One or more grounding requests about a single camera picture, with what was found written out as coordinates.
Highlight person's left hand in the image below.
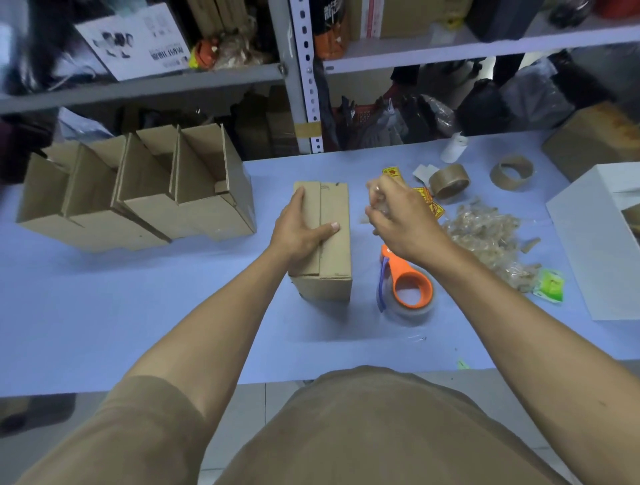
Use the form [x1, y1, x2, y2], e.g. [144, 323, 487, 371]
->
[269, 187, 342, 276]

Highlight person's right hand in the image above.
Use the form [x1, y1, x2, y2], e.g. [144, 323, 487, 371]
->
[364, 175, 444, 269]

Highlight small clear plastic packet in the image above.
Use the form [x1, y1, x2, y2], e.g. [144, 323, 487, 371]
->
[366, 182, 396, 223]

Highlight person's left forearm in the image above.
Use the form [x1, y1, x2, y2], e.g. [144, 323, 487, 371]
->
[122, 246, 313, 425]

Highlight person's right forearm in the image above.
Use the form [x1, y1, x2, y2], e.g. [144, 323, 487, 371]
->
[416, 239, 640, 485]

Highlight white backing paper scrap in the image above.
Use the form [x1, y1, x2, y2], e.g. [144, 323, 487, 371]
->
[412, 163, 439, 187]

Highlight yellow and red stickers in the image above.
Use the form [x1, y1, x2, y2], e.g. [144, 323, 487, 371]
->
[382, 167, 447, 222]

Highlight brown packing tape roll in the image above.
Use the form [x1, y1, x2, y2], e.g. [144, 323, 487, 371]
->
[428, 163, 471, 200]

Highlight white paper roll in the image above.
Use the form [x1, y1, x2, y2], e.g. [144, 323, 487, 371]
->
[440, 132, 469, 165]

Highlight red plastic basket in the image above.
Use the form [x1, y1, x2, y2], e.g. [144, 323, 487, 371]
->
[349, 102, 397, 132]

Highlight orange tape dispenser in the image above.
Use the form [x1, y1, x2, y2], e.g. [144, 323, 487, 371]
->
[376, 244, 437, 325]

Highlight pile of clear plastic packets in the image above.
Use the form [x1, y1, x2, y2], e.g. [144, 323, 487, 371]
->
[442, 199, 544, 291]

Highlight open brown cardboard box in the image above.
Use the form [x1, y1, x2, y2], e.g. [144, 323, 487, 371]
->
[16, 141, 126, 253]
[62, 134, 173, 250]
[115, 125, 211, 242]
[172, 123, 257, 240]

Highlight stack of flat cardboard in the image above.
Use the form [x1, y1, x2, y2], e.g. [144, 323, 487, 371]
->
[234, 87, 301, 162]

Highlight empty cardboard tape core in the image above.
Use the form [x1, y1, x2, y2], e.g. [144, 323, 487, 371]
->
[489, 155, 535, 191]

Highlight grey metal shelf rack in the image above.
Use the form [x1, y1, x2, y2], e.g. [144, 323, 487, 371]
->
[0, 0, 640, 155]

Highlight grey plastic bag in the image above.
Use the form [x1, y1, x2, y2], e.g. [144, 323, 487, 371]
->
[499, 57, 577, 133]

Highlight orange and black packet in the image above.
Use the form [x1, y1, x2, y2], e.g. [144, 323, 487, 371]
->
[312, 0, 352, 62]

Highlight cardboard box with white label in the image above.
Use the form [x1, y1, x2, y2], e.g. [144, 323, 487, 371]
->
[349, 0, 473, 42]

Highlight small green packet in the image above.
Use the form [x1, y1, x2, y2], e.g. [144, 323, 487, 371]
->
[532, 269, 566, 303]

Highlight clear bag of brown items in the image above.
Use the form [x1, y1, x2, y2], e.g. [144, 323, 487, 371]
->
[214, 31, 275, 70]

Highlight person's tan shirt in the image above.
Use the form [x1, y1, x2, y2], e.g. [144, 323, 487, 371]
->
[15, 366, 572, 485]

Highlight large brown cardboard box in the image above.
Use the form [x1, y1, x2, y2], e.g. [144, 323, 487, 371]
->
[542, 102, 640, 184]

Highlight dark flat box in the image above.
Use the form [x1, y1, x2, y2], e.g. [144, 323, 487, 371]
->
[464, 0, 547, 44]

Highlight white printed box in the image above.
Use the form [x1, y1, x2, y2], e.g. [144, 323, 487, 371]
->
[74, 2, 194, 82]

